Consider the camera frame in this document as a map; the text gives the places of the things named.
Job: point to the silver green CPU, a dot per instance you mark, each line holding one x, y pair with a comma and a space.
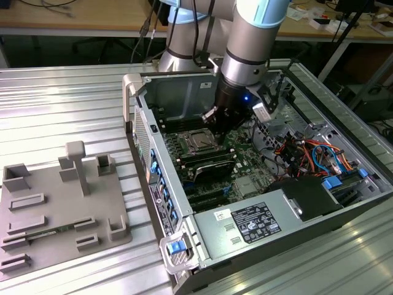
199, 139

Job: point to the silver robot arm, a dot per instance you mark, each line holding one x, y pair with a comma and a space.
251, 40

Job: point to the black RAM slot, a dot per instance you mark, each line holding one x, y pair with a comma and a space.
202, 158
184, 121
181, 115
187, 126
205, 154

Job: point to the CPU socket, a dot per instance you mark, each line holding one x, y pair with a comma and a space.
182, 147

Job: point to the black rounded plastic cover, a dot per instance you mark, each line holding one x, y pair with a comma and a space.
215, 170

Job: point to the green motherboard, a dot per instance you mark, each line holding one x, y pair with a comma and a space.
245, 147

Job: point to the grey open PC case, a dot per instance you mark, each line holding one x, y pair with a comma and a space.
172, 92

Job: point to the perforated metal disk bay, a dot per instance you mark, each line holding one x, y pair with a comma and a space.
294, 116

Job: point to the silver chipset heatsink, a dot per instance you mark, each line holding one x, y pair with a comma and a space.
247, 186

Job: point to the light wooden desk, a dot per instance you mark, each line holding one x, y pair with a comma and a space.
92, 15
294, 29

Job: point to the blue disk carrier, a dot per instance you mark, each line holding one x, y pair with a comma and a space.
333, 183

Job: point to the grey power supply unit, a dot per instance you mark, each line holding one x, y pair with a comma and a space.
212, 242

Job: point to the blue case latch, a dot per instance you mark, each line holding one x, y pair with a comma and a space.
175, 247

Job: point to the grey parts rack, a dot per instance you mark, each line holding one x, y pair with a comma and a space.
61, 196

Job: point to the green RAM stick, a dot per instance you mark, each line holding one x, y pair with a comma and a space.
58, 230

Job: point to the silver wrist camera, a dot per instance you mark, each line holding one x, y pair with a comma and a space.
207, 114
262, 110

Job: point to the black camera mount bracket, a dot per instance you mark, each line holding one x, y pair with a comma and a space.
270, 92

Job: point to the black plastic duct cover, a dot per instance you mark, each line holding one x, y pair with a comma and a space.
307, 196

